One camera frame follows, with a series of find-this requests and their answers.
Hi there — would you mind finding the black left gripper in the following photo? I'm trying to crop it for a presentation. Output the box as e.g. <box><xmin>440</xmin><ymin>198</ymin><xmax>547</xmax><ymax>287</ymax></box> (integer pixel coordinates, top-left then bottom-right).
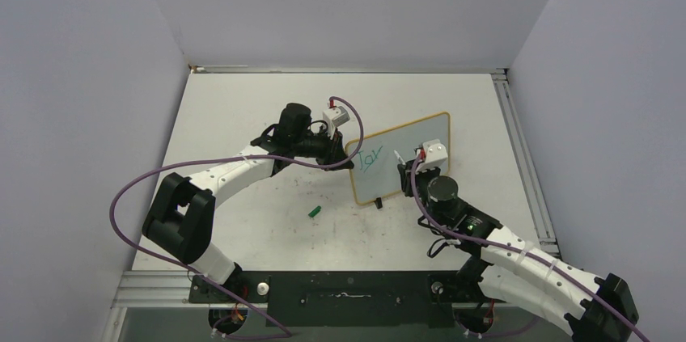
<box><xmin>292</xmin><ymin>125</ymin><xmax>354</xmax><ymax>172</ymax></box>

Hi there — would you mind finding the green capped whiteboard marker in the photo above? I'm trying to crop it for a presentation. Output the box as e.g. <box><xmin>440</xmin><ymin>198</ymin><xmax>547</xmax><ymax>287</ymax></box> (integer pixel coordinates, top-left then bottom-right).
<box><xmin>394</xmin><ymin>150</ymin><xmax>406</xmax><ymax>166</ymax></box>

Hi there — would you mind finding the yellow framed whiteboard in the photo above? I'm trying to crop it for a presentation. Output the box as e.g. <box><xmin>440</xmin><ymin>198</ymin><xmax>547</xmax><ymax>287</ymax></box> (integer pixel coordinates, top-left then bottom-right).
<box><xmin>345</xmin><ymin>112</ymin><xmax>451</xmax><ymax>205</ymax></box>

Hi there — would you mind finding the green marker cap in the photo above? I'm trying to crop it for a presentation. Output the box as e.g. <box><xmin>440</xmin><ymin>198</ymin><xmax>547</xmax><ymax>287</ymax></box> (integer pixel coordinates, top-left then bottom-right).
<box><xmin>308</xmin><ymin>205</ymin><xmax>322</xmax><ymax>218</ymax></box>

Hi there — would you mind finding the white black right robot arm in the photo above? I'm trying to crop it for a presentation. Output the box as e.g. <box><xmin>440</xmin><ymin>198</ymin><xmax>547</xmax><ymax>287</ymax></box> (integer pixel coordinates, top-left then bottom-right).
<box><xmin>397</xmin><ymin>158</ymin><xmax>647</xmax><ymax>341</ymax></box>

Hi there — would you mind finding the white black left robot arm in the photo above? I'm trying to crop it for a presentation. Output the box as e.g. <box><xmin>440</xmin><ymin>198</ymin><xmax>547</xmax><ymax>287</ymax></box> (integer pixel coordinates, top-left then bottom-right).
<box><xmin>142</xmin><ymin>97</ymin><xmax>359</xmax><ymax>302</ymax></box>

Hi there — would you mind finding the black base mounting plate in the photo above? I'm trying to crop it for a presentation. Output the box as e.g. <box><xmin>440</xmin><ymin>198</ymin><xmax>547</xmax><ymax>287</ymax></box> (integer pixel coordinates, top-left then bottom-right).
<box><xmin>188</xmin><ymin>271</ymin><xmax>510</xmax><ymax>329</ymax></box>

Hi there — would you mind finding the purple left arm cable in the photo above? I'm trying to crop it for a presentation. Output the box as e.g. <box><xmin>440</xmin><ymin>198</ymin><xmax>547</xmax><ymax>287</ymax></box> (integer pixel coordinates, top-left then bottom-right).
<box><xmin>109</xmin><ymin>95</ymin><xmax>366</xmax><ymax>340</ymax></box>

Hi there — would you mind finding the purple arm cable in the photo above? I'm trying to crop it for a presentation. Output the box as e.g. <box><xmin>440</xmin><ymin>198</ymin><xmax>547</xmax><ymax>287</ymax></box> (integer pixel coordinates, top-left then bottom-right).
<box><xmin>109</xmin><ymin>95</ymin><xmax>366</xmax><ymax>340</ymax></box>
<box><xmin>409</xmin><ymin>150</ymin><xmax>652</xmax><ymax>342</ymax></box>

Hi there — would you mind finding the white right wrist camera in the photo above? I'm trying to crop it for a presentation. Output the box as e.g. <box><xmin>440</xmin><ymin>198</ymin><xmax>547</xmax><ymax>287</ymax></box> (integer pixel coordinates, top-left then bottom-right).
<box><xmin>417</xmin><ymin>139</ymin><xmax>449</xmax><ymax>172</ymax></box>

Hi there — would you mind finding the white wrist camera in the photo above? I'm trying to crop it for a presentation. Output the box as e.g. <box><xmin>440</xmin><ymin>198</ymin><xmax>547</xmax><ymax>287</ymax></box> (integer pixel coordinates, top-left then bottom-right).
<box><xmin>417</xmin><ymin>139</ymin><xmax>449</xmax><ymax>172</ymax></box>
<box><xmin>322</xmin><ymin>106</ymin><xmax>350</xmax><ymax>130</ymax></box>

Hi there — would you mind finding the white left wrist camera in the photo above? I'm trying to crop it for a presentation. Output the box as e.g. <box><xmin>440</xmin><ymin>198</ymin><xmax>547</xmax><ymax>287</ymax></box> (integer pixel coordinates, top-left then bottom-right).
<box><xmin>322</xmin><ymin>106</ymin><xmax>350</xmax><ymax>130</ymax></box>

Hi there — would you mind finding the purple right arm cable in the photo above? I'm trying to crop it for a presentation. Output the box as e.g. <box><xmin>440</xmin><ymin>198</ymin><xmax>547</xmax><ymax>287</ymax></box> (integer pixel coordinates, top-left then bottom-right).
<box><xmin>409</xmin><ymin>150</ymin><xmax>652</xmax><ymax>342</ymax></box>

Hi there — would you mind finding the aluminium right side rail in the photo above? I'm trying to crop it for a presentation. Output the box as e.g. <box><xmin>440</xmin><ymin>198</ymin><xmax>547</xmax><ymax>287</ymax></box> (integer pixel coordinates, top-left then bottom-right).
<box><xmin>491</xmin><ymin>70</ymin><xmax>561</xmax><ymax>257</ymax></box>

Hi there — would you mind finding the aluminium back rail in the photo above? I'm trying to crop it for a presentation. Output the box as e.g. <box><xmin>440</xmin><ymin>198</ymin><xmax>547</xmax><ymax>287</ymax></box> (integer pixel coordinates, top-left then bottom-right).
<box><xmin>189</xmin><ymin>65</ymin><xmax>506</xmax><ymax>75</ymax></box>

